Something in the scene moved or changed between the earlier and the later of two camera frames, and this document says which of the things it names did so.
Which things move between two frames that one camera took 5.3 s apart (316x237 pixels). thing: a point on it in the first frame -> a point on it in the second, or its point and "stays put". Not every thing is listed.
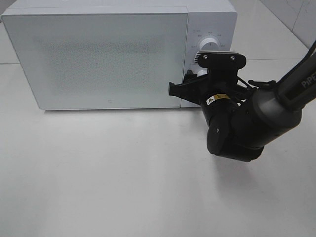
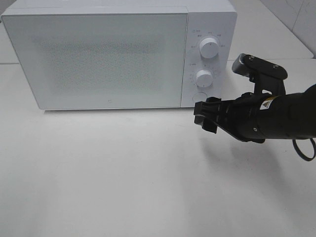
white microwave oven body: [115, 54] stays put
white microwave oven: [101, 60] stays put
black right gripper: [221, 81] -> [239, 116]
